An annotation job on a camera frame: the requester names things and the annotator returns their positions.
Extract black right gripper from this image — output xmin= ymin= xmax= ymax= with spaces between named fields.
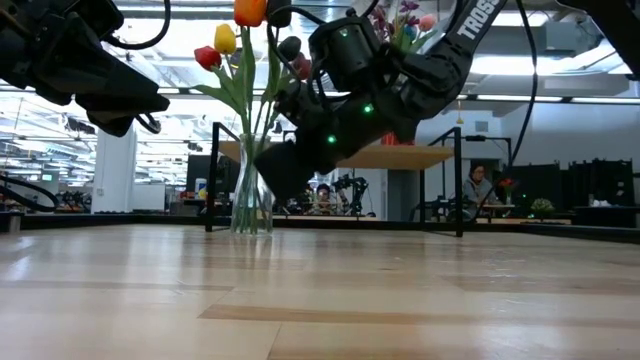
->
xmin=253 ymin=113 xmax=364 ymax=203

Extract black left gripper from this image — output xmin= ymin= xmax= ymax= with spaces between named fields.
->
xmin=0 ymin=0 xmax=171 ymax=139

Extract clear glass vase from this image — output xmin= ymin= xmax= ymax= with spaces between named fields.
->
xmin=229 ymin=132 xmax=276 ymax=236

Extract red artificial tulip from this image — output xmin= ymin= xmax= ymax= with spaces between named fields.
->
xmin=192 ymin=45 xmax=256 ymax=234

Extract dark maroon artificial tulip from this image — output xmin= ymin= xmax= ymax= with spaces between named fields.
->
xmin=257 ymin=52 xmax=314 ymax=234

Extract red glass vase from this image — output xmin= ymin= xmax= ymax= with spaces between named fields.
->
xmin=380 ymin=130 xmax=417 ymax=148

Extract yellow orange artificial tulip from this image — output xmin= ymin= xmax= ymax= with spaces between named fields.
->
xmin=233 ymin=0 xmax=269 ymax=234

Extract purple artificial flower bunch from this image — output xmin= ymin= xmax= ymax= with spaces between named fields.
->
xmin=368 ymin=0 xmax=424 ymax=54

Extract pink artificial tulip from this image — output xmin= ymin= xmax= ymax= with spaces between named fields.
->
xmin=409 ymin=13 xmax=438 ymax=54

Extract wooden shelf black legs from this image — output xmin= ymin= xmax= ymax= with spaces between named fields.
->
xmin=205 ymin=121 xmax=464 ymax=239

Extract person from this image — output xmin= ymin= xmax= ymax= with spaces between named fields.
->
xmin=307 ymin=182 xmax=341 ymax=216
xmin=460 ymin=163 xmax=499 ymax=221

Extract white pillar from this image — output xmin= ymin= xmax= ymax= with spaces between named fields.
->
xmin=91 ymin=124 xmax=139 ymax=215

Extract background red flower vase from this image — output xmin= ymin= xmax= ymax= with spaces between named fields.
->
xmin=497 ymin=177 xmax=519 ymax=206

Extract potted green plant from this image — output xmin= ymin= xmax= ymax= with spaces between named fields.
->
xmin=530 ymin=197 xmax=556 ymax=216

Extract long ceiling light bar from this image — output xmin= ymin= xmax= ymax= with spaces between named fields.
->
xmin=0 ymin=84 xmax=640 ymax=105

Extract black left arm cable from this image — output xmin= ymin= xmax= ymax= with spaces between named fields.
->
xmin=102 ymin=0 xmax=172 ymax=135

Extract black background station frame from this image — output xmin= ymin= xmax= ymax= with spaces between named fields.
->
xmin=462 ymin=133 xmax=514 ymax=211

